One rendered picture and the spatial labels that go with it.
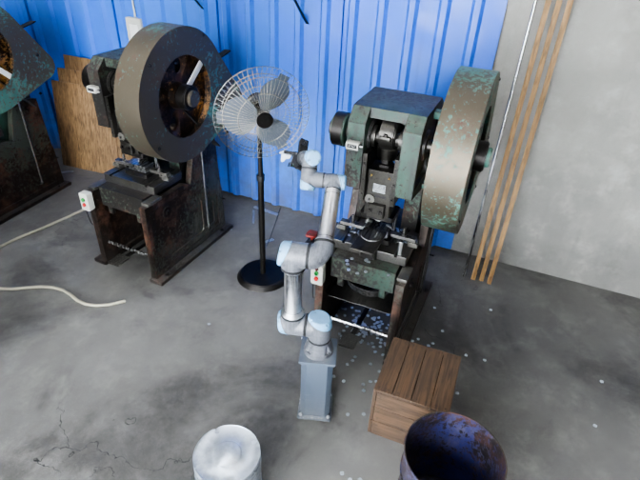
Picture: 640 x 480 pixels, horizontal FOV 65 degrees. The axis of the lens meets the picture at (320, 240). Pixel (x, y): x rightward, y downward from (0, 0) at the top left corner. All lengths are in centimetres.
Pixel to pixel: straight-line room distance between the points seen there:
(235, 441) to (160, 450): 57
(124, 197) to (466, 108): 238
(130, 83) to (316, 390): 195
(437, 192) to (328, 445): 142
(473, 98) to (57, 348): 279
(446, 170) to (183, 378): 191
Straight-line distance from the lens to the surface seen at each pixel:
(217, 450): 241
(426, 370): 275
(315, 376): 265
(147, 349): 337
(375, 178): 276
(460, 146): 228
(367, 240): 284
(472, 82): 244
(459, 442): 258
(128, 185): 377
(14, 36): 470
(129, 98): 305
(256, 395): 301
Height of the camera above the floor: 234
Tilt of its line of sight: 34 degrees down
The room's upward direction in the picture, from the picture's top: 3 degrees clockwise
